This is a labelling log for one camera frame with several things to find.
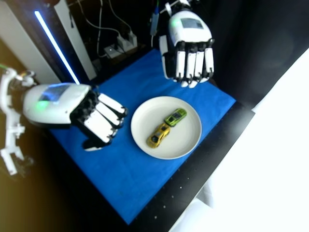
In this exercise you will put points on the white power strip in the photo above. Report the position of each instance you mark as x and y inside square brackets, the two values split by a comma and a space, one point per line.
[126, 43]

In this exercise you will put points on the white round plate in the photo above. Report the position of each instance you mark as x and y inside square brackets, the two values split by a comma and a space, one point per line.
[183, 142]

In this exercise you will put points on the white backdrop sheet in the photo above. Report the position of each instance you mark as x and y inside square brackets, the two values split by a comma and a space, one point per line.
[265, 145]

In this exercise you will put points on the grey power adapter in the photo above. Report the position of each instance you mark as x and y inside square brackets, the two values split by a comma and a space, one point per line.
[111, 51]

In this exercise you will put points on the blue table cloth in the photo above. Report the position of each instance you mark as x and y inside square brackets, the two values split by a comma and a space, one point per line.
[125, 174]

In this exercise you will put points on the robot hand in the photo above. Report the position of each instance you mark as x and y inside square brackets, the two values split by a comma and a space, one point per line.
[188, 31]
[60, 108]

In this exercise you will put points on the yellow toy car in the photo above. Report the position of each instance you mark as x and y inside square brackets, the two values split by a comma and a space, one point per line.
[158, 135]

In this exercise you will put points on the white upright post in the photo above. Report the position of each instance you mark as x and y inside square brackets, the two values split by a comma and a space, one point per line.
[77, 43]

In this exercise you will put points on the blue LED light strip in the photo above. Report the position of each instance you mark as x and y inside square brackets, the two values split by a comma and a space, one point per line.
[56, 48]

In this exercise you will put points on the white cabinet panel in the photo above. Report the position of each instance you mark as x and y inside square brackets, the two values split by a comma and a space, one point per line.
[19, 36]

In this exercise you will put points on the green toy car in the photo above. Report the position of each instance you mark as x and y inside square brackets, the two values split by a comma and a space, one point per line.
[175, 117]

